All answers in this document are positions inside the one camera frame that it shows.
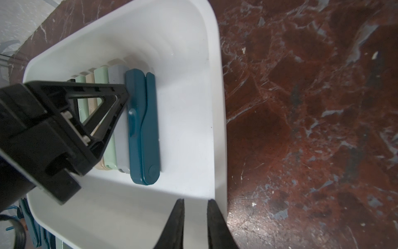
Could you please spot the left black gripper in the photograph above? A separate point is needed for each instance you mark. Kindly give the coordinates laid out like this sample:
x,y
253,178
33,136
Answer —
x,y
48,130

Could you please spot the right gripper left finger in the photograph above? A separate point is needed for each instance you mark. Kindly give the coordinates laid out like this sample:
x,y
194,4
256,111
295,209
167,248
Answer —
x,y
172,234

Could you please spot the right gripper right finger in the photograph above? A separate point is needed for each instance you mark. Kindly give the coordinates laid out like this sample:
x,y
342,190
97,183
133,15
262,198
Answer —
x,y
219,236

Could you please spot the beige pliers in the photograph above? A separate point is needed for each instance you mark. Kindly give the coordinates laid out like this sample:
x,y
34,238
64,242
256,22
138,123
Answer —
x,y
92,103

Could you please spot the mint green pliers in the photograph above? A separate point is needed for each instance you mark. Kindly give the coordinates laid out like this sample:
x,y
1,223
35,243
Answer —
x,y
83,107

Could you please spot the pale green pliers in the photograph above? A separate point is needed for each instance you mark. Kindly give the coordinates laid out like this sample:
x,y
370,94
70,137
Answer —
x,y
110,159

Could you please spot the grey pliers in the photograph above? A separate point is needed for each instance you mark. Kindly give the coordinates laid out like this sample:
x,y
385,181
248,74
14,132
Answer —
x,y
116,75

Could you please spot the dark teal pliers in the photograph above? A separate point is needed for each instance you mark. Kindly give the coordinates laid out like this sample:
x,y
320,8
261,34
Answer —
x,y
39,236

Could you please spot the white rectangular storage tray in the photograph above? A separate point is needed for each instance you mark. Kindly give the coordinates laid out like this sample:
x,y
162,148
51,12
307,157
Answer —
x,y
178,41

